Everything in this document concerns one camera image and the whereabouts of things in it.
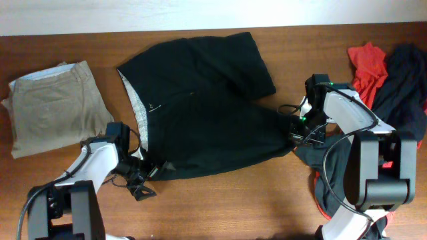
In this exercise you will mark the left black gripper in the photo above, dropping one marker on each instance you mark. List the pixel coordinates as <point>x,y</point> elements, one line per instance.
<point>135,182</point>

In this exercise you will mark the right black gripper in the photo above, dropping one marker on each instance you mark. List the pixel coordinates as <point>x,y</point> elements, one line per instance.
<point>298,137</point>

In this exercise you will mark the black shorts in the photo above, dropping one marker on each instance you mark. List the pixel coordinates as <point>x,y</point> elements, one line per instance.
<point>199,105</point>

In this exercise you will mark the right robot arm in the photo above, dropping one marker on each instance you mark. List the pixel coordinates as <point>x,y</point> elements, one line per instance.
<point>343,106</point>

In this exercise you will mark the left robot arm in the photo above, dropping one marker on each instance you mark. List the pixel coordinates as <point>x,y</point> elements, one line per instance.
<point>67,207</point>

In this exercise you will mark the dark grey red-trimmed garment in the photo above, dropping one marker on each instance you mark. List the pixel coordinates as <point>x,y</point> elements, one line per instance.
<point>330,173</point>

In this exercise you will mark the red garment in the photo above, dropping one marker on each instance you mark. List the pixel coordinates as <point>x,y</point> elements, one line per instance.
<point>370,73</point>

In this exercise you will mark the black garment pile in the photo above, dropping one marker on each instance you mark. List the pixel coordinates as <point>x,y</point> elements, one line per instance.
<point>400,101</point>

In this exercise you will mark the folded khaki shorts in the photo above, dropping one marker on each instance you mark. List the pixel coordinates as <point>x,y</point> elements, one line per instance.
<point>54,108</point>

